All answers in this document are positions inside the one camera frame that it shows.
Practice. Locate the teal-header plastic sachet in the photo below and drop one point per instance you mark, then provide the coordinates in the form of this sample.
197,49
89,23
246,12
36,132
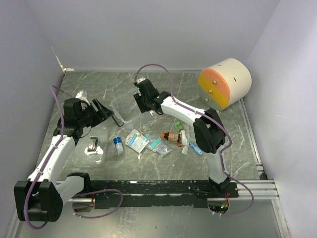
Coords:
153,143

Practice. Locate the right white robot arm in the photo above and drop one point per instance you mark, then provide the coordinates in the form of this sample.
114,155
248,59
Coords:
209,131

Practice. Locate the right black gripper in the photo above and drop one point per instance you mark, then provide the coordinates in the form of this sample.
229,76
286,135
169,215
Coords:
138,98

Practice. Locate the white tube packet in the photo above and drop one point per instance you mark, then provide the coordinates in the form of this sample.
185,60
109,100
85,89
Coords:
185,141

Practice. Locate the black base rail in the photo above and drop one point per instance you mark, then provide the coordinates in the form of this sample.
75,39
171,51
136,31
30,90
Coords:
158,193

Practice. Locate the beige cylinder orange face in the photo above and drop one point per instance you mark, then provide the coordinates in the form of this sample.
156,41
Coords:
224,83

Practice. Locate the clear sachet blue contents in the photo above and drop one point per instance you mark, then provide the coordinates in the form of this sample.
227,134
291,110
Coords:
163,149

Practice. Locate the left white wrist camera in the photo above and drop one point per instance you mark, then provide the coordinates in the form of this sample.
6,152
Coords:
82,95

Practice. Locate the green medicine box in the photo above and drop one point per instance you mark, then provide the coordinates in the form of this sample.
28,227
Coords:
178,125

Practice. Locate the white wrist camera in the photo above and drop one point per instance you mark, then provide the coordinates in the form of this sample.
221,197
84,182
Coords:
82,95
139,80

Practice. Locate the clear plastic box lid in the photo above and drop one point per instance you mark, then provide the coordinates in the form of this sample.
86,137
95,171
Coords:
90,151

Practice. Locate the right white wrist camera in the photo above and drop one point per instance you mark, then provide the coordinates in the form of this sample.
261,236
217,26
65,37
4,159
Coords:
139,80

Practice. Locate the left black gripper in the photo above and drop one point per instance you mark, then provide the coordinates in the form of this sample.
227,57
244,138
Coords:
101,115

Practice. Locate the small blue-label vial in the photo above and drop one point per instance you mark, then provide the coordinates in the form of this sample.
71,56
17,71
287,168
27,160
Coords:
118,144

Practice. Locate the clear plastic storage box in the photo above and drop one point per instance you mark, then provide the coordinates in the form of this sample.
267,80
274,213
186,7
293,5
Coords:
126,109

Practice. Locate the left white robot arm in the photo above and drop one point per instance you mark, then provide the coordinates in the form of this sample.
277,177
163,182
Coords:
39,198

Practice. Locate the brown medicine bottle orange cap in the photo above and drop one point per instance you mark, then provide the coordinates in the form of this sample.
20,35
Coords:
171,136

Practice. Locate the white blue bandage packet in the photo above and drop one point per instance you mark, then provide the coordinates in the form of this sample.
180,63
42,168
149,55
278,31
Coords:
136,141

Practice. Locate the clear plastic divider tray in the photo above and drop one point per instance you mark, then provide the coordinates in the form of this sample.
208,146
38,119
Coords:
190,134

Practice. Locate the blue plastic applicator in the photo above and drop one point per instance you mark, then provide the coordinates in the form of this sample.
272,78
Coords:
196,148

